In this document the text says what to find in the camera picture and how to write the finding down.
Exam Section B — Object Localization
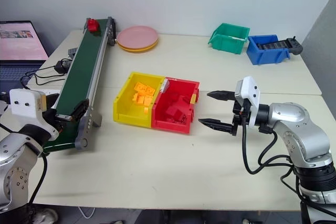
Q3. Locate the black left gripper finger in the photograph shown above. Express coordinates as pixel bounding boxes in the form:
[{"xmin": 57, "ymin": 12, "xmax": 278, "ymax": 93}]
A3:
[{"xmin": 54, "ymin": 99, "xmax": 90, "ymax": 123}]

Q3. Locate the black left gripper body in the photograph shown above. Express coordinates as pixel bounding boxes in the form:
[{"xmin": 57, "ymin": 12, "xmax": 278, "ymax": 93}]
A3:
[{"xmin": 41, "ymin": 93, "xmax": 62, "ymax": 131}]

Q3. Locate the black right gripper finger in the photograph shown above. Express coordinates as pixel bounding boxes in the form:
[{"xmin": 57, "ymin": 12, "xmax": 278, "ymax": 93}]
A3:
[
  {"xmin": 206, "ymin": 90, "xmax": 236, "ymax": 102},
  {"xmin": 198, "ymin": 118, "xmax": 234, "ymax": 135}
]

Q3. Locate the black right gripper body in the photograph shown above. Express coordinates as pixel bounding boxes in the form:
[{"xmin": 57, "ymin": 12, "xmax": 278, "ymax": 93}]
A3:
[{"xmin": 231, "ymin": 97, "xmax": 252, "ymax": 137}]

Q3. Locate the black power adapter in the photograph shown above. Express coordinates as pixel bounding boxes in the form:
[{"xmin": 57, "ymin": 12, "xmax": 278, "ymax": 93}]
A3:
[{"xmin": 54, "ymin": 59, "xmax": 72, "ymax": 74}]

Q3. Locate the red toy brick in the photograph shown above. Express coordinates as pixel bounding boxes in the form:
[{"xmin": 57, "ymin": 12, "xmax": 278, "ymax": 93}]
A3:
[
  {"xmin": 165, "ymin": 105, "xmax": 184, "ymax": 120},
  {"xmin": 87, "ymin": 18, "xmax": 100, "ymax": 34}
]

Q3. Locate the yellow storage bin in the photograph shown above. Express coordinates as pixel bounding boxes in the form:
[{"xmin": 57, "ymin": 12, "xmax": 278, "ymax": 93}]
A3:
[{"xmin": 113, "ymin": 71, "xmax": 166, "ymax": 130}]

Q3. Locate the red storage bin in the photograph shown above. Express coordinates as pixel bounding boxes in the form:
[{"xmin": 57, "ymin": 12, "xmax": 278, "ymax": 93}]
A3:
[{"xmin": 150, "ymin": 77, "xmax": 201, "ymax": 136}]

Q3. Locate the green storage bin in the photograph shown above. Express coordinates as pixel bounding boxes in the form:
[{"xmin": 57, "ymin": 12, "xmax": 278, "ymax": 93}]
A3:
[{"xmin": 207, "ymin": 23, "xmax": 251, "ymax": 55}]

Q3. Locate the white bin label card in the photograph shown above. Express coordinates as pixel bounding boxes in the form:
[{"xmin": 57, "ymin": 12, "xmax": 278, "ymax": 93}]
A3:
[{"xmin": 160, "ymin": 78, "xmax": 170, "ymax": 94}]

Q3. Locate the blue storage bin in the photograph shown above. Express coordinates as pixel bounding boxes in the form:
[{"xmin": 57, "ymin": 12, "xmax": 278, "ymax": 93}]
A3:
[{"xmin": 246, "ymin": 34, "xmax": 291, "ymax": 66}]

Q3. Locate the open laptop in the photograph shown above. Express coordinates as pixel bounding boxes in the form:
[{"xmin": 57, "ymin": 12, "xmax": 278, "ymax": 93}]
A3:
[{"xmin": 0, "ymin": 20, "xmax": 50, "ymax": 89}]

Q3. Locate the yellow plate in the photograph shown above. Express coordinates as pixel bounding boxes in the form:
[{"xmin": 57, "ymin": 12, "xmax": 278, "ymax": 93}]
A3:
[{"xmin": 118, "ymin": 39, "xmax": 159, "ymax": 54}]

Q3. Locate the black handheld controller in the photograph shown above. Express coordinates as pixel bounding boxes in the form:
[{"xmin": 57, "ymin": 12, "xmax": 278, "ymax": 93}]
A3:
[{"xmin": 256, "ymin": 37, "xmax": 303, "ymax": 56}]

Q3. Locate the pink plate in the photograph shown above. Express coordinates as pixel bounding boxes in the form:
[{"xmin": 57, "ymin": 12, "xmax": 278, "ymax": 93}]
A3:
[{"xmin": 116, "ymin": 25, "xmax": 159, "ymax": 50}]

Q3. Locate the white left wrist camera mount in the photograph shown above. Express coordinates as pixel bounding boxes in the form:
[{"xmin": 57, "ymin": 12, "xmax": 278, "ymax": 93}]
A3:
[{"xmin": 9, "ymin": 89, "xmax": 59, "ymax": 141}]

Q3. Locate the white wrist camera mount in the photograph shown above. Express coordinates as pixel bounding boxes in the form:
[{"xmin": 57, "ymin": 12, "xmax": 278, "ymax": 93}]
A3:
[
  {"xmin": 234, "ymin": 76, "xmax": 261, "ymax": 128},
  {"xmin": 9, "ymin": 89, "xmax": 59, "ymax": 141}
]

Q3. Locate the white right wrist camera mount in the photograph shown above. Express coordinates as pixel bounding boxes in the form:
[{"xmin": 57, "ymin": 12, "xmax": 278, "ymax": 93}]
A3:
[{"xmin": 234, "ymin": 76, "xmax": 261, "ymax": 128}]

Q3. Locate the black power cable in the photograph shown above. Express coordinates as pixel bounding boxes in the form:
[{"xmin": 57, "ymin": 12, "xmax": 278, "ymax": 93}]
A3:
[{"xmin": 20, "ymin": 66, "xmax": 67, "ymax": 89}]

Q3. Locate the green conveyor belt, grey frame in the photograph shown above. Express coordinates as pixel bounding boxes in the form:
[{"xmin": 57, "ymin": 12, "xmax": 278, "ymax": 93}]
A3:
[{"xmin": 41, "ymin": 16, "xmax": 118, "ymax": 154}]

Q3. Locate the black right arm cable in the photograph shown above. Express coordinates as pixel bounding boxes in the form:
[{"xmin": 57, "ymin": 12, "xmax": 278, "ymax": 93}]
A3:
[{"xmin": 241, "ymin": 119, "xmax": 296, "ymax": 175}]

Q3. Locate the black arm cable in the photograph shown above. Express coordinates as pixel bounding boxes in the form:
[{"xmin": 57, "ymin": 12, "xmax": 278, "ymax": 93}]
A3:
[
  {"xmin": 27, "ymin": 154, "xmax": 49, "ymax": 207},
  {"xmin": 241, "ymin": 119, "xmax": 296, "ymax": 175}
]

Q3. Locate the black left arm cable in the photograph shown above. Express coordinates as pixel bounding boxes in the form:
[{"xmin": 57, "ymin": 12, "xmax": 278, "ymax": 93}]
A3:
[{"xmin": 27, "ymin": 154, "xmax": 49, "ymax": 207}]

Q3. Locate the white cable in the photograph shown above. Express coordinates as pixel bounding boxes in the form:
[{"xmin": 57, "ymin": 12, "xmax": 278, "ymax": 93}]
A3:
[{"xmin": 78, "ymin": 206, "xmax": 97, "ymax": 220}]

